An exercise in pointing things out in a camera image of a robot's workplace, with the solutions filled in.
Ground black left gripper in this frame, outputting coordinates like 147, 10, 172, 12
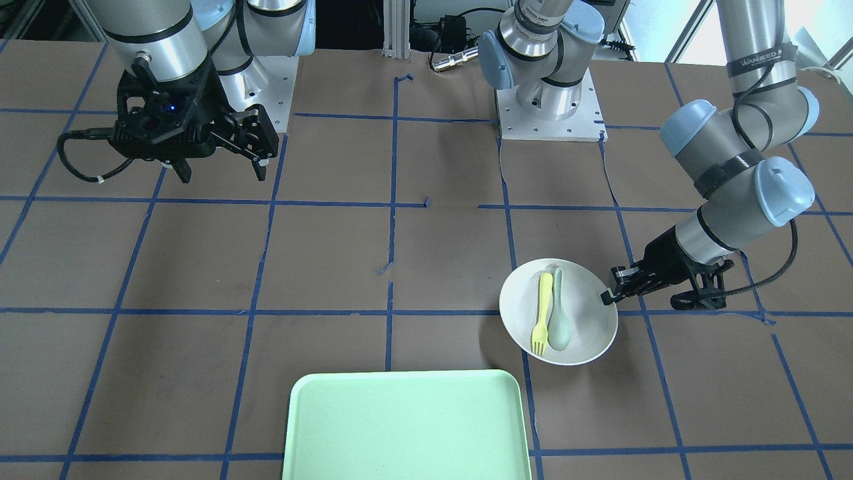
600, 227, 727, 305

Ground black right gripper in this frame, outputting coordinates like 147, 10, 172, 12
109, 57, 279, 183

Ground white round plate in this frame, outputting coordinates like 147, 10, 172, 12
499, 258, 618, 367

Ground sage green plastic spoon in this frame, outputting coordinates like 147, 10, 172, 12
548, 267, 570, 351

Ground yellow plastic fork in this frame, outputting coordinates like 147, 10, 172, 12
530, 271, 554, 357

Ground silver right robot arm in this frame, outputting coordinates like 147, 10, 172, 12
56, 1, 317, 183

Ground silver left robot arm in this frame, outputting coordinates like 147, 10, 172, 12
394, 61, 722, 311

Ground light green tray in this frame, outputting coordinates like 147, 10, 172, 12
281, 369, 531, 479

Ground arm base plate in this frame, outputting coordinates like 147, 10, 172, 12
220, 57, 299, 133

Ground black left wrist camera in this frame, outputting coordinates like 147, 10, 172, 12
670, 259, 734, 311

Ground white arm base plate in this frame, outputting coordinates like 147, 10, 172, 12
494, 70, 608, 143

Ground aluminium frame post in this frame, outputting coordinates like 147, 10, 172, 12
381, 0, 411, 61

